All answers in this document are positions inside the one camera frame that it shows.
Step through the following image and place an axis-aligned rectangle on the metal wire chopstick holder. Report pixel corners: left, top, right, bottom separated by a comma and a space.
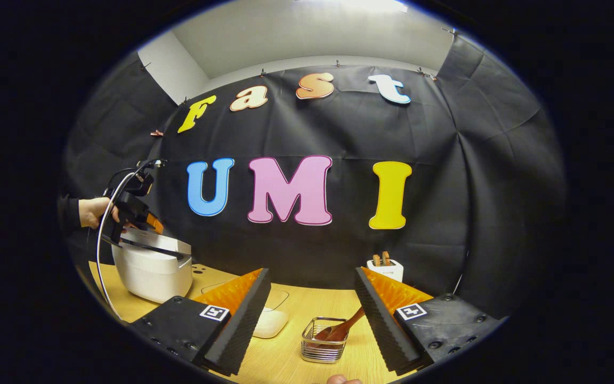
301, 317, 348, 364

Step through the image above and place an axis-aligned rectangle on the white toaster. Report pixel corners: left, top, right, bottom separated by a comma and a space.
367, 259, 405, 283

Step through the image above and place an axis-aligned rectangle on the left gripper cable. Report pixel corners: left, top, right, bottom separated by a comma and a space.
95, 171, 142, 321

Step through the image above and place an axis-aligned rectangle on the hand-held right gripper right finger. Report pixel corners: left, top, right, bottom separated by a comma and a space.
354, 267, 501, 375

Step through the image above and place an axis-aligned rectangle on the white rice heap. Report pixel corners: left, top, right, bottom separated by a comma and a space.
254, 307, 289, 339

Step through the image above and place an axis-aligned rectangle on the black backdrop cloth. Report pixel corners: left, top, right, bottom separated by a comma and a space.
62, 35, 566, 315

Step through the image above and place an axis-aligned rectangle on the clear plastic container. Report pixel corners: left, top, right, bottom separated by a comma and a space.
200, 281, 290, 339

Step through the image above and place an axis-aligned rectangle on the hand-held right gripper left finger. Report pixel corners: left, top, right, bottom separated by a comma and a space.
131, 268, 273, 377

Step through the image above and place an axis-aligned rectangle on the brown wooden spoon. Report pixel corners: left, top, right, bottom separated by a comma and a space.
313, 306, 365, 343

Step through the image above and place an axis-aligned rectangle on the white rice cooker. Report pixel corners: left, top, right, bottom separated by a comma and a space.
111, 228, 193, 305

